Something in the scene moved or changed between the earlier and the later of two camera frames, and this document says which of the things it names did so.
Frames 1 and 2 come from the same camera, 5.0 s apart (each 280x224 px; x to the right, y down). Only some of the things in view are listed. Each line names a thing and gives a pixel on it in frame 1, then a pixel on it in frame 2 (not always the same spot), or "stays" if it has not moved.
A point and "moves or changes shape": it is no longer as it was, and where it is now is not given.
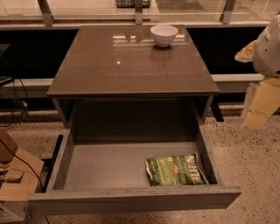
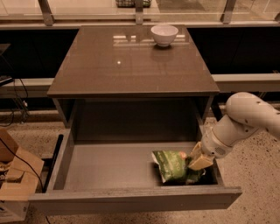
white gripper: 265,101 -> 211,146
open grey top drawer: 110,177 stays
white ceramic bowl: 164,34 stays
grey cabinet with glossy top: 115,83 stays
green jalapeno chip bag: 174,171 moves or changes shape
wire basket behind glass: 130,3 stays
